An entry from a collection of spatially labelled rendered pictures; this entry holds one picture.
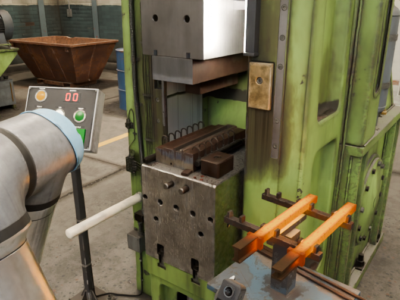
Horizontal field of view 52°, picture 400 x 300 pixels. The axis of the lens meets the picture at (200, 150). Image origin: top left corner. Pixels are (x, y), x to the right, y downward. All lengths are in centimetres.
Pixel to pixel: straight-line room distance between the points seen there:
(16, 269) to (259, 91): 116
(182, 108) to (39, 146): 140
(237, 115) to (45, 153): 151
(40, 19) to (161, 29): 948
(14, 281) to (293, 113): 117
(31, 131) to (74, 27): 1042
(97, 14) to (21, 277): 991
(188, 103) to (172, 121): 14
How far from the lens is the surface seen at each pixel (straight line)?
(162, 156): 174
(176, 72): 160
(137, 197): 210
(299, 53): 149
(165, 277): 195
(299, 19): 149
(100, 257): 283
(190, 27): 153
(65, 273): 274
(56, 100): 196
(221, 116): 210
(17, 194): 57
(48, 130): 64
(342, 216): 131
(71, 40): 937
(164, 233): 182
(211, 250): 169
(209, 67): 164
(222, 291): 86
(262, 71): 153
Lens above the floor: 157
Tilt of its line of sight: 20 degrees down
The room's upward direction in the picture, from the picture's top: straight up
